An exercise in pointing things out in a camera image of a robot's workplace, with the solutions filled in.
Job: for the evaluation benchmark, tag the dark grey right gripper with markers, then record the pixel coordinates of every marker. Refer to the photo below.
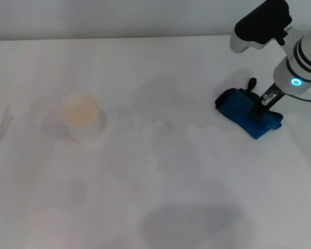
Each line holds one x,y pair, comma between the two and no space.
272,99

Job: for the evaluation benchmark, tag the blue rag with black trim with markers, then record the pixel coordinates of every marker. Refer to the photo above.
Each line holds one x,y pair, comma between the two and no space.
238,116

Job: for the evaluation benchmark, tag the white paper cup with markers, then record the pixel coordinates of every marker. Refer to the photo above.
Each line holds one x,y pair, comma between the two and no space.
79,116

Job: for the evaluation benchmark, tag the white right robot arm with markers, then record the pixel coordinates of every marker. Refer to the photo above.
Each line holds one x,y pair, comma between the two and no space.
300,59

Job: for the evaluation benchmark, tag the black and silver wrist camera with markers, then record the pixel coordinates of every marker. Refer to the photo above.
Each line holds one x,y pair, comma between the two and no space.
261,24

